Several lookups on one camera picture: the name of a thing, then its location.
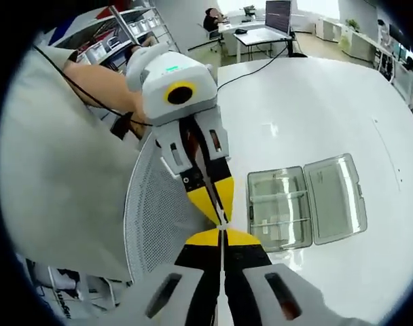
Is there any black table cable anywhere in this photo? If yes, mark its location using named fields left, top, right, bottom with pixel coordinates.
left=215, top=43, right=289, bottom=93

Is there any grey mesh office chair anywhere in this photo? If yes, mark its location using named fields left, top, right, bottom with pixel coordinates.
left=123, top=134, right=223, bottom=285

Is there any clear plastic divider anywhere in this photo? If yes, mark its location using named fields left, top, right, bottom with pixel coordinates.
left=215, top=203, right=228, bottom=306

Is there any transparent grey guide fixture box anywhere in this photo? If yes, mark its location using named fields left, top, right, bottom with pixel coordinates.
left=246, top=152, right=368, bottom=253

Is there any white standing desk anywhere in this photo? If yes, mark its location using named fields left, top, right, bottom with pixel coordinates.
left=218, top=20, right=298, bottom=65

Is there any black desk monitor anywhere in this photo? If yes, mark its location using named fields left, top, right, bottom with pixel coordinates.
left=264, top=0, right=292, bottom=35

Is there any white low cabinet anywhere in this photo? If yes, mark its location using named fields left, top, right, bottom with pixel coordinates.
left=317, top=16, right=389, bottom=71

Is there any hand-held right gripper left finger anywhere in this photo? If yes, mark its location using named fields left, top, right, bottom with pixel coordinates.
left=121, top=228, right=225, bottom=326

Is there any person's grey shirt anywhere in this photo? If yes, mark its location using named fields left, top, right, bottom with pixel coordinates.
left=0, top=46, right=143, bottom=283

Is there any white printed bag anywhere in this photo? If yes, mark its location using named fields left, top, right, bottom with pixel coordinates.
left=22, top=257, right=128, bottom=313

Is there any metal shelf with white bins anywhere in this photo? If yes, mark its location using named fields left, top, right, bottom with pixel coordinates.
left=52, top=5, right=175, bottom=67

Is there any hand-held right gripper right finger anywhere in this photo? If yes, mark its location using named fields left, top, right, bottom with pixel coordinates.
left=224, top=228, right=366, bottom=326

